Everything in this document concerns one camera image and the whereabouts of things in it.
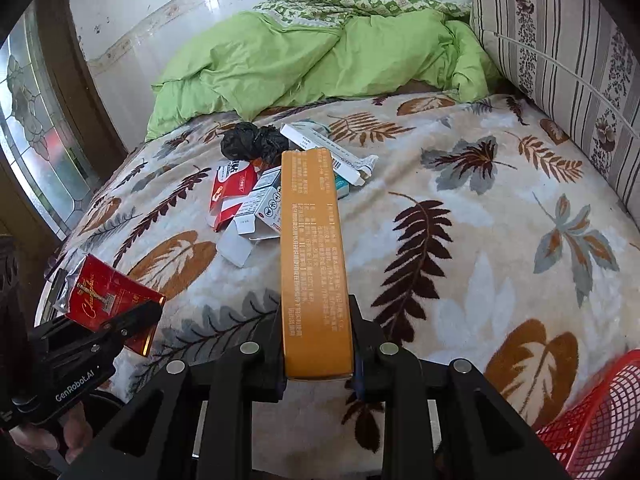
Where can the long white cardboard box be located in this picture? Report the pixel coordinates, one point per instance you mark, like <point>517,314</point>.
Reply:
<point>325,147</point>

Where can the striped sofa cushion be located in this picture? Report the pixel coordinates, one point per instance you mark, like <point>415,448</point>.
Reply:
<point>565,50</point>

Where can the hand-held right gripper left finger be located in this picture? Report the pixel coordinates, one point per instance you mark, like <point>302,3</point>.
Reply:
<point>274,360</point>

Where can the red cigarette pack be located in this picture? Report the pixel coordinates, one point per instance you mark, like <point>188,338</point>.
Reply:
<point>97,285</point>

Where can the flattened white carton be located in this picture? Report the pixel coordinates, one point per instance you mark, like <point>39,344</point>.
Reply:
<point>237,245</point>

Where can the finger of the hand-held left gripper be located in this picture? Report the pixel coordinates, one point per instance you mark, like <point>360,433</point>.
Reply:
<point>135,320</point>

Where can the crumpled black plastic bag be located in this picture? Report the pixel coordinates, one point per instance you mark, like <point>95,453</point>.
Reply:
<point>252,142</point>

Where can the red plastic mesh basket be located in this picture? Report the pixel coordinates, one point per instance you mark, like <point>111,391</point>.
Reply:
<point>600,420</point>

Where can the person's left hand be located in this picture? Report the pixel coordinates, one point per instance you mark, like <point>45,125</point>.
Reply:
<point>75,432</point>

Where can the small grey box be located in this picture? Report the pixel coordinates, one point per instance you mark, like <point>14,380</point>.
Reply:
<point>270,180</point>

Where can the small teal box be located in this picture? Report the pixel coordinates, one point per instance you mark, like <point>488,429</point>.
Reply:
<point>341,185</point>

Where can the green and white patterned quilt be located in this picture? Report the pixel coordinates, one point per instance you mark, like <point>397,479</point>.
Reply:
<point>350,5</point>

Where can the stained glass window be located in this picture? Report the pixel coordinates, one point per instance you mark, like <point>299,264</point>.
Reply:
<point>35,135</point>

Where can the red and white box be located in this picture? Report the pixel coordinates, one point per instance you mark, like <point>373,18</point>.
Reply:
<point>232,192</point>

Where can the leaf print blanket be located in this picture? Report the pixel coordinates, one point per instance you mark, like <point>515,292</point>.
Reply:
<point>475,240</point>

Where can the white medicine box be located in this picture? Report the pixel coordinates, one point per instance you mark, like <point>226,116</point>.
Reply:
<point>260,212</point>

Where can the dark wooden window frame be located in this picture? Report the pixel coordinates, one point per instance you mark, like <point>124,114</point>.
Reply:
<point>80,85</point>

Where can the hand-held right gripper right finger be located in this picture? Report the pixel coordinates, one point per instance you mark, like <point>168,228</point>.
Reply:
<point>362,365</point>

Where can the long orange cardboard box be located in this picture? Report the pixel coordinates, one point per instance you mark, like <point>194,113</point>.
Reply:
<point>312,260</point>

